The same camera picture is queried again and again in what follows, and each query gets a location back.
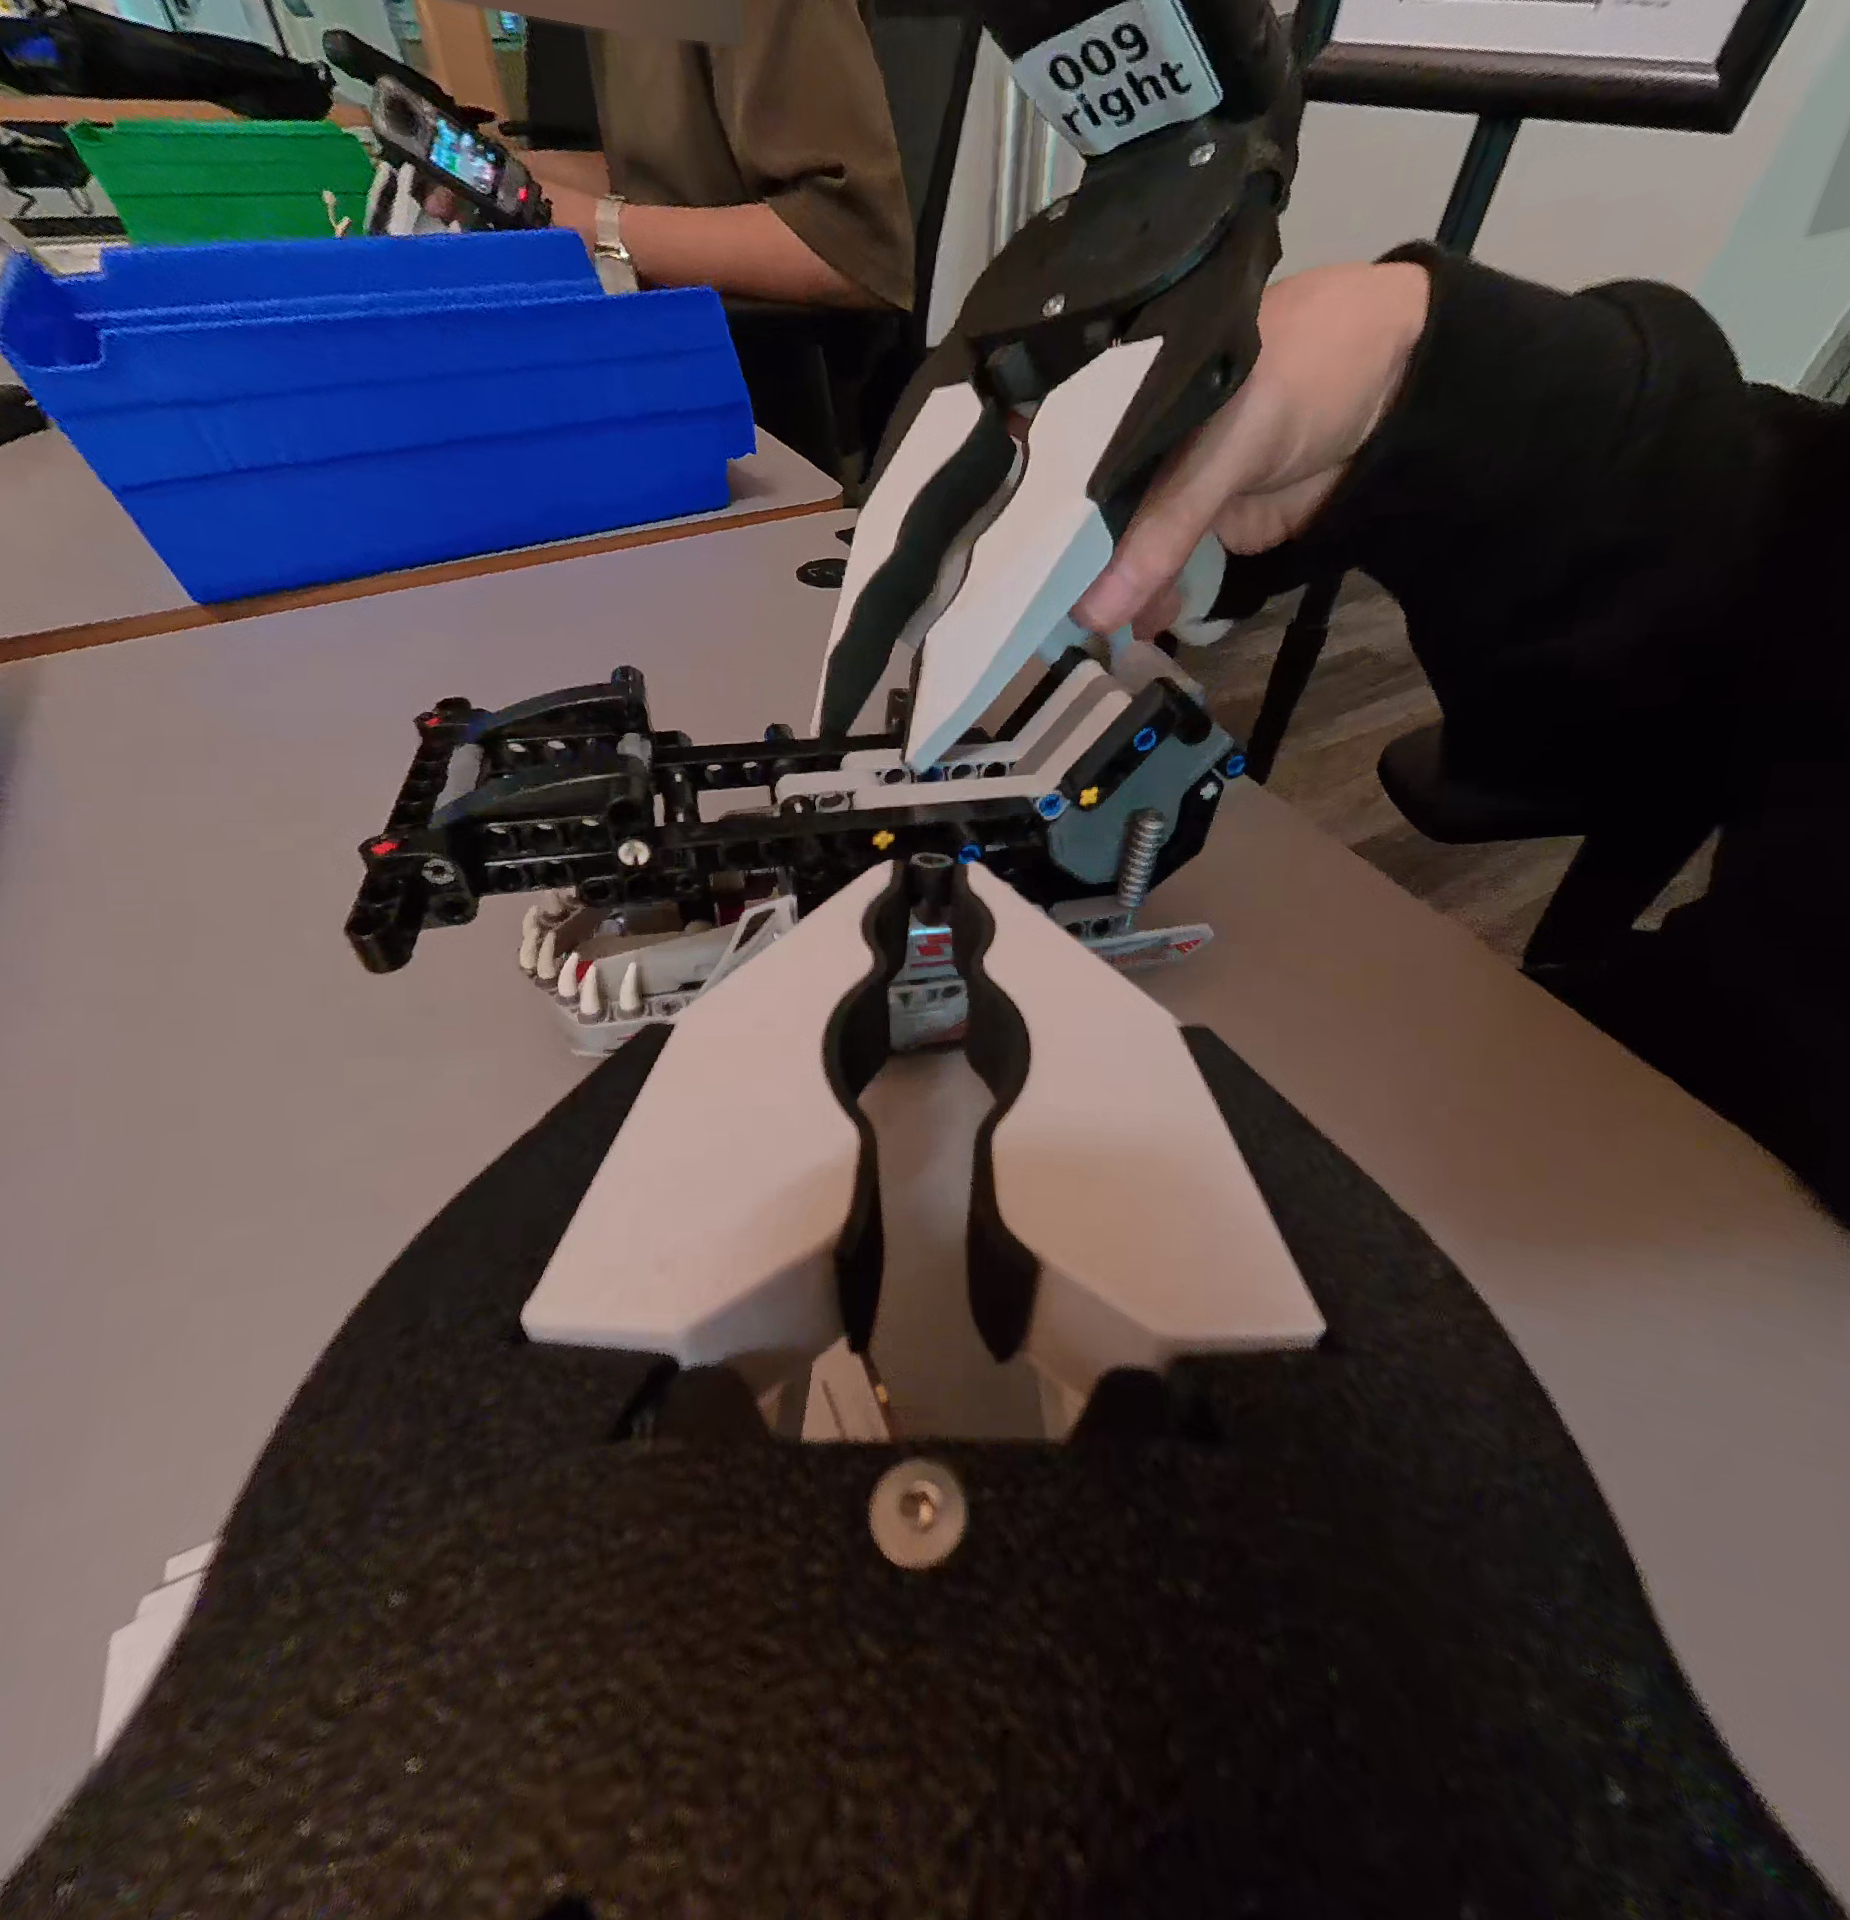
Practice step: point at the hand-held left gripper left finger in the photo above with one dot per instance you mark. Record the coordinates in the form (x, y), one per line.
(700, 1201)

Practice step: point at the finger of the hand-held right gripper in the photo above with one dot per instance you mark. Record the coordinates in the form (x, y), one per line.
(1029, 572)
(904, 496)

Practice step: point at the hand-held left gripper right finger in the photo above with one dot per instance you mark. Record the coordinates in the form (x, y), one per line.
(1150, 1201)

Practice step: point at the black pipe piece blue pin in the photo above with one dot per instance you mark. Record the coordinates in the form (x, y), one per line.
(927, 887)

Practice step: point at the brick-built toy truck chassis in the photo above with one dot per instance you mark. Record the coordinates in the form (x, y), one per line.
(565, 780)

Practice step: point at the person's right forearm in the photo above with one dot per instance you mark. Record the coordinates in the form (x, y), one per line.
(1615, 525)

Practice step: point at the black desk grommet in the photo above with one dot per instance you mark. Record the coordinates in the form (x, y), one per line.
(823, 574)

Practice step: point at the adjacent grey wood-edged desk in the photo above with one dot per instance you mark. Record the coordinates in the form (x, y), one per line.
(55, 572)

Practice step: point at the person's right hand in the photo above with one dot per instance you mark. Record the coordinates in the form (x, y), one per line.
(1299, 407)

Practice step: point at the black framed board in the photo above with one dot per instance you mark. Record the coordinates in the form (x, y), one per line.
(1539, 69)

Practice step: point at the blue storage bin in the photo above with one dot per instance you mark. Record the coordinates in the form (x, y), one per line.
(414, 434)

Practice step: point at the black device with screen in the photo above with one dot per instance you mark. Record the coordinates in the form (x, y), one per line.
(446, 143)

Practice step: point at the open instruction booklet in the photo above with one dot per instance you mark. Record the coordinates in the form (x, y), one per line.
(146, 1635)

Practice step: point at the green storage bin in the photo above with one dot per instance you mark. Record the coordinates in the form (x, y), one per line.
(221, 182)

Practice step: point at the black bag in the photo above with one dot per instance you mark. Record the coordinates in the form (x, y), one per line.
(146, 61)

